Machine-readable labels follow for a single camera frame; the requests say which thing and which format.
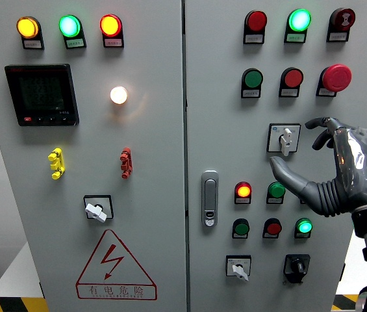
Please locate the large gray turn switch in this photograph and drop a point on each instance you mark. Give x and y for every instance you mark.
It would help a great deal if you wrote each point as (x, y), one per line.
(286, 138)

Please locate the small green lit lamp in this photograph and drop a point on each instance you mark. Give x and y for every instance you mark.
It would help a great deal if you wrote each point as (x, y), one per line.
(303, 226)

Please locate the small green unlit lamp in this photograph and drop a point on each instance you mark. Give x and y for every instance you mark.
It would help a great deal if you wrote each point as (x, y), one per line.
(275, 190)

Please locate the large red stop button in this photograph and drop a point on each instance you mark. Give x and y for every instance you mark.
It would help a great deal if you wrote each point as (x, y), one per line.
(336, 77)

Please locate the small red push button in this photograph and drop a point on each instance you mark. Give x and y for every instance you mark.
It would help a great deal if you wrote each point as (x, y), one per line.
(273, 227)

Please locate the large red push button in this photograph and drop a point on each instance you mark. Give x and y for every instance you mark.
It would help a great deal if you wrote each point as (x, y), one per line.
(293, 78)

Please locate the small red lit lamp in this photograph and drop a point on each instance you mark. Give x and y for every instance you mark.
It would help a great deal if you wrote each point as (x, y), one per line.
(243, 190)

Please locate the small green push button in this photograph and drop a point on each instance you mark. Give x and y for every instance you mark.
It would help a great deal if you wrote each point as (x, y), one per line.
(241, 228)

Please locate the black yellow striped tape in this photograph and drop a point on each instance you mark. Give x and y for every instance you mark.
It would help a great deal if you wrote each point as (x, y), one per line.
(345, 303)
(11, 305)

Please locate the grey cabinet door with lock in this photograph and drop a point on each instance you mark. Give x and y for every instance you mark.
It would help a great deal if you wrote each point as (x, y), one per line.
(228, 136)

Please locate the large green push button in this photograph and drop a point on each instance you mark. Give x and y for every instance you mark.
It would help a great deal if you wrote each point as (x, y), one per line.
(253, 78)

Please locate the dark red buzzer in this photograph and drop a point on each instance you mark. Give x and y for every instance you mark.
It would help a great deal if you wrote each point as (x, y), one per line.
(344, 19)

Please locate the silver door lock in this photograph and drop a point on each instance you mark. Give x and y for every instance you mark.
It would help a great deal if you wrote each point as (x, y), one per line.
(210, 198)

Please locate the large green round lamp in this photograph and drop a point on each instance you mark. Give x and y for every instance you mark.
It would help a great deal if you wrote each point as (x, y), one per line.
(299, 20)
(69, 26)

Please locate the large red unlit lamp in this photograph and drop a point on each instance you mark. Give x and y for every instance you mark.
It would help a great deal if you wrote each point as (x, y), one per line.
(256, 21)

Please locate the grey cabinet door with display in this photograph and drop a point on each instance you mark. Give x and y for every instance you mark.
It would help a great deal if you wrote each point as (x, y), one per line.
(150, 146)

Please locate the white round lamp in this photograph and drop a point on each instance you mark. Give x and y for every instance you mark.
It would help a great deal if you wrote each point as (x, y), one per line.
(118, 95)

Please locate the red warning triangle sticker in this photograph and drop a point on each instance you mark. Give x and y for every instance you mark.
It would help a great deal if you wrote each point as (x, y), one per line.
(111, 260)

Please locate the large red lit lamp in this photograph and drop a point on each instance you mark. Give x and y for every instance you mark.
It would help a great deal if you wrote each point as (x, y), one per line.
(110, 26)

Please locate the black display meter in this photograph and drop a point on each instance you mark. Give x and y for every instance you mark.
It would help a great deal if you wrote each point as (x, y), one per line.
(42, 94)

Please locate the large yellow round lamp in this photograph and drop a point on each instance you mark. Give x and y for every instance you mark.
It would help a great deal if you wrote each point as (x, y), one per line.
(27, 27)

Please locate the small gray turn switch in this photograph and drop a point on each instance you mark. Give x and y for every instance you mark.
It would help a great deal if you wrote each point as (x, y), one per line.
(238, 269)

